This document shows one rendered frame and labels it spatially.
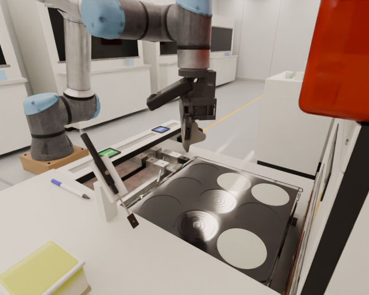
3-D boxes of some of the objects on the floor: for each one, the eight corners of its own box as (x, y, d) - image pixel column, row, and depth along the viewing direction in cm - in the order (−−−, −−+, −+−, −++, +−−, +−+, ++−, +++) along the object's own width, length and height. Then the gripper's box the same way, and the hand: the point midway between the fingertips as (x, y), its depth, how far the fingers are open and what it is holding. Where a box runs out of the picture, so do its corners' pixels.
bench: (236, 82, 798) (242, 18, 713) (212, 90, 664) (217, 12, 578) (209, 79, 853) (212, 20, 768) (183, 86, 719) (183, 15, 633)
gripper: (219, 71, 48) (214, 157, 57) (209, 67, 56) (205, 143, 65) (180, 72, 47) (181, 160, 56) (176, 68, 55) (177, 145, 64)
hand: (184, 147), depth 60 cm, fingers closed
